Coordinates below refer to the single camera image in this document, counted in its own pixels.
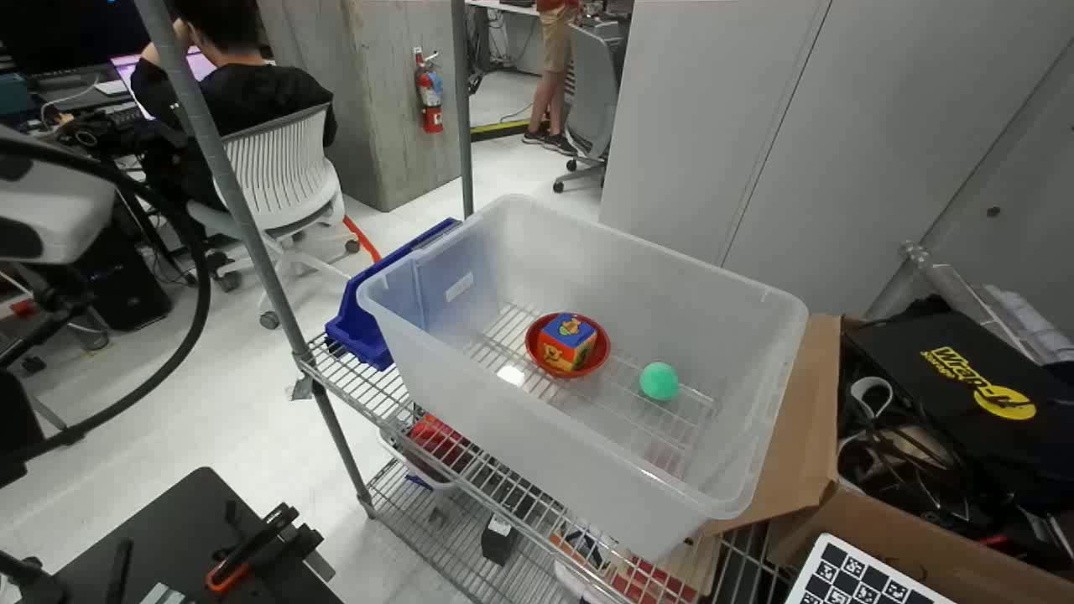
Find white mesh office chair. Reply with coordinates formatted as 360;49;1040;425
181;101;364;331

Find wire shelf cart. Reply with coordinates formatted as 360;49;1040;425
292;329;784;604

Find small black box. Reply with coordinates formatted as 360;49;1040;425
481;516;520;568

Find red plastic item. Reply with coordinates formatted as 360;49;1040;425
407;413;475;465

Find white coiled cable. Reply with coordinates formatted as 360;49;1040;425
844;374;900;425

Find red fire extinguisher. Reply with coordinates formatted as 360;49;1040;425
410;44;451;136

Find clear plastic storage bin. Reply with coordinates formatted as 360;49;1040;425
354;191;814;565

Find checkered calibration board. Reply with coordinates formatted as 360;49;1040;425
781;531;959;604

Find black orange clamp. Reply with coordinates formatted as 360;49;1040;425
202;499;329;597

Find thin grey metal pole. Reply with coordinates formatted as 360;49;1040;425
446;0;477;223

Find green ball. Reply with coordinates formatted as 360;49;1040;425
637;360;680;407

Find red bowl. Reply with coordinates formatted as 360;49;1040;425
523;308;614;381

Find laptop with purple screen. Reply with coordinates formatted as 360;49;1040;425
111;44;218;120

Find white cabinet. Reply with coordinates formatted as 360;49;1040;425
598;0;1074;339

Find standing person in shorts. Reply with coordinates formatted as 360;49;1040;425
523;0;588;148

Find orange white box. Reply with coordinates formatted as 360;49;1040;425
558;535;678;604

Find black bag yellow logo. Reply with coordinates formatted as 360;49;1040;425
848;308;1074;508

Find black stand table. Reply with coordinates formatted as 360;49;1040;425
46;465;346;604

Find thick grey metal pole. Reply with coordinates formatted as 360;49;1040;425
131;0;378;521

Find seated person in black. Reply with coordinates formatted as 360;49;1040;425
128;0;339;228

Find colourful toy cube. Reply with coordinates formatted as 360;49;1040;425
536;311;598;377

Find blue plastic bin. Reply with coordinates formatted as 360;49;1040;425
321;216;465;374

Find grey office chair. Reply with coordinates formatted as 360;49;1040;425
550;20;622;193

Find large cardboard box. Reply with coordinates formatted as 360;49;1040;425
659;311;1074;604

